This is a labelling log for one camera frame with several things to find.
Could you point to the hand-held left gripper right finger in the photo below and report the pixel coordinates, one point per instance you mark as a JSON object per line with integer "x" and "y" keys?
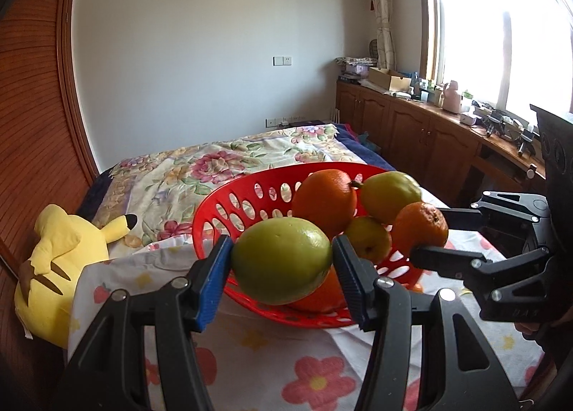
{"x": 349, "y": 285}

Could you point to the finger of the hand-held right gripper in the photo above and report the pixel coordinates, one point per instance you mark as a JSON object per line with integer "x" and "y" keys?
{"x": 461, "y": 218}
{"x": 443, "y": 261}

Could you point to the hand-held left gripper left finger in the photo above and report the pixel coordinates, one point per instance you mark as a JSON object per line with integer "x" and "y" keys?
{"x": 215, "y": 285}

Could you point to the tangerine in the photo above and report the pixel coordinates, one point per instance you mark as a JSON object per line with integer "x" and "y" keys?
{"x": 421, "y": 225}

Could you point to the red plastic basket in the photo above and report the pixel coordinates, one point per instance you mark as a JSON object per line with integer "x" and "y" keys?
{"x": 268, "y": 309}

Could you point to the green citrus fruit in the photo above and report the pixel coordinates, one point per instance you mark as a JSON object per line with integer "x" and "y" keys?
{"x": 282, "y": 259}

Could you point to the yellow pear with stem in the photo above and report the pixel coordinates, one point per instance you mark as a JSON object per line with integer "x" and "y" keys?
{"x": 389, "y": 196}

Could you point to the large orange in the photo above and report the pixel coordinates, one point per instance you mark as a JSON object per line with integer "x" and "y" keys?
{"x": 324, "y": 205}

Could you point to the small green fruit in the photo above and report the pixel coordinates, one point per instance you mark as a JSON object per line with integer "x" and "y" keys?
{"x": 369, "y": 238}

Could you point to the wooden cabinet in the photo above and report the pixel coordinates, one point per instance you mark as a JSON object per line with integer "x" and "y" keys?
{"x": 425, "y": 138}

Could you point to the black metal gadget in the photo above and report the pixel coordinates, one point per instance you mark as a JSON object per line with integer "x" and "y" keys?
{"x": 497, "y": 127}

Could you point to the white flower print cloth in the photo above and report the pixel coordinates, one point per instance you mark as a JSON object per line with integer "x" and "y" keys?
{"x": 277, "y": 366}

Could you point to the pink bottle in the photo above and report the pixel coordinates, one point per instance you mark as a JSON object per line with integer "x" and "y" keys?
{"x": 452, "y": 97}

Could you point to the floral bedsheet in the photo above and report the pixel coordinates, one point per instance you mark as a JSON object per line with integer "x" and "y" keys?
{"x": 201, "y": 165}

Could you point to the teal cloth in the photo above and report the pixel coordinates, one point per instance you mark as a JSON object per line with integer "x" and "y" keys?
{"x": 368, "y": 140}

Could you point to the yellow plush toy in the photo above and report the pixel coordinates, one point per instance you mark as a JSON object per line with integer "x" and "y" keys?
{"x": 58, "y": 259}

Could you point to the cardboard box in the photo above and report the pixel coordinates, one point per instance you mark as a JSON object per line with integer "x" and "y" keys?
{"x": 387, "y": 77}

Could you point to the stack of folded fabrics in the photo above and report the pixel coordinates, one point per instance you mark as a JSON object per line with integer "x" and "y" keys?
{"x": 353, "y": 64}

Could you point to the window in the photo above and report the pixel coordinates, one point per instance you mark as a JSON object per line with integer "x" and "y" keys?
{"x": 492, "y": 26}

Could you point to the patterned curtain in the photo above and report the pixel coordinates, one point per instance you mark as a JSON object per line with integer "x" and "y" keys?
{"x": 380, "y": 3}

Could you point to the wooden wardrobe door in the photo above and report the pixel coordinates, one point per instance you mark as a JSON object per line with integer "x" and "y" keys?
{"x": 31, "y": 124}

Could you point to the wall outlet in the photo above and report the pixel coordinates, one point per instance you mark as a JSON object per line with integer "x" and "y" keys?
{"x": 282, "y": 120}

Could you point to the white wall switch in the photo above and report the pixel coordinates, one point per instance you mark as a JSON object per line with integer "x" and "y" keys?
{"x": 282, "y": 61}

